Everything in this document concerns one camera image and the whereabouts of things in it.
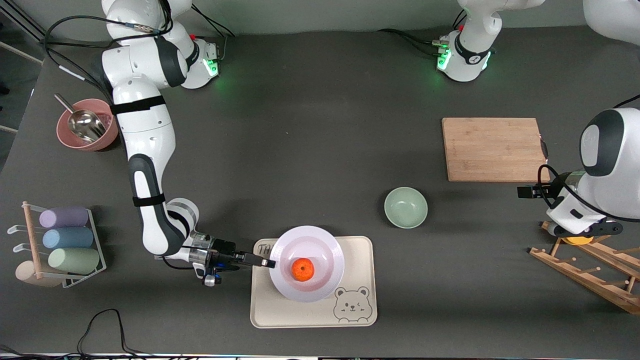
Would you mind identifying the orange fruit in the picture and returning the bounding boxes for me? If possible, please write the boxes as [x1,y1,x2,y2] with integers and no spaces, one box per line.
[291,258,315,282]

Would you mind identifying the white round plate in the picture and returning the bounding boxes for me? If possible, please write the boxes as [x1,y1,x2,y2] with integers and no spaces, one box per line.
[269,225,345,304]

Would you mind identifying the wooden cutting board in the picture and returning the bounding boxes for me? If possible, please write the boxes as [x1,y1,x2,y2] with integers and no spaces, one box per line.
[441,117,551,183]

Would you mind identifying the beige bear print tray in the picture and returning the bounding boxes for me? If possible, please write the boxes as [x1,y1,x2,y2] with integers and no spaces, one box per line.
[250,236,378,329]

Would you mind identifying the wooden peg dish rack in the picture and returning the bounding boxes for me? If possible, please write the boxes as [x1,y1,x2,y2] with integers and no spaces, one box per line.
[529,222,640,315]

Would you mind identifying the light green bowl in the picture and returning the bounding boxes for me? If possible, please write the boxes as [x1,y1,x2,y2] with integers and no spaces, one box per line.
[384,187,429,229]

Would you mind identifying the green cup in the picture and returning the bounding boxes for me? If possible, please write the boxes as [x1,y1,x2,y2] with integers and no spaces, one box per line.
[48,247,101,275]

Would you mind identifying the blue cup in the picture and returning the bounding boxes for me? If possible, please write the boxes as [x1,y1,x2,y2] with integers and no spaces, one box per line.
[42,227,95,250]

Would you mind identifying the purple cup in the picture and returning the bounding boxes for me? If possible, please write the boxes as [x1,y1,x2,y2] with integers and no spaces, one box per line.
[39,206,90,229]

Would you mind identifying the metal scoop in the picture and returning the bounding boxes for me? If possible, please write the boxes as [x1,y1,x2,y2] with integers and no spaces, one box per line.
[54,93,107,144]

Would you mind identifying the pink bowl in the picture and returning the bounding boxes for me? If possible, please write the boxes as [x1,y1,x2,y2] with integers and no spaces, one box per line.
[56,98,119,152]

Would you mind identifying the wooden rack rod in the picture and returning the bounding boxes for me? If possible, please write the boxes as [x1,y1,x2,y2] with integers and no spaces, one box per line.
[22,201,44,279]

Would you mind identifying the beige cup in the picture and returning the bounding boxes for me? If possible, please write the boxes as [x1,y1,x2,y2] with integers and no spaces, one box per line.
[15,260,64,288]

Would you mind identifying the white wire cup rack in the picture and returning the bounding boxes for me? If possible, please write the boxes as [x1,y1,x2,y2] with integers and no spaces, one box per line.
[7,201,107,289]

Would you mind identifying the black cable at table edge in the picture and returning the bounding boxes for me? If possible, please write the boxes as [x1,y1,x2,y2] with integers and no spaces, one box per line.
[0,309,151,360]

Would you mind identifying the black left arm base cable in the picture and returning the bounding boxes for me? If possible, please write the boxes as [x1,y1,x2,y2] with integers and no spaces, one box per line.
[377,28,447,56]

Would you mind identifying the black arm base cable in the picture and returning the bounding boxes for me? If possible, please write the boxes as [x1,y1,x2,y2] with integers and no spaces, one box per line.
[377,28,447,56]
[187,6,237,63]

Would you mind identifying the black right arm base cable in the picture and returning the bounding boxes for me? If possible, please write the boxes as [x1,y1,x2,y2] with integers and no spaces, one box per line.
[187,6,237,63]

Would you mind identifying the black metal rail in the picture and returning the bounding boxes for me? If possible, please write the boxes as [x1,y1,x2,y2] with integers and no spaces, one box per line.
[0,9,52,41]

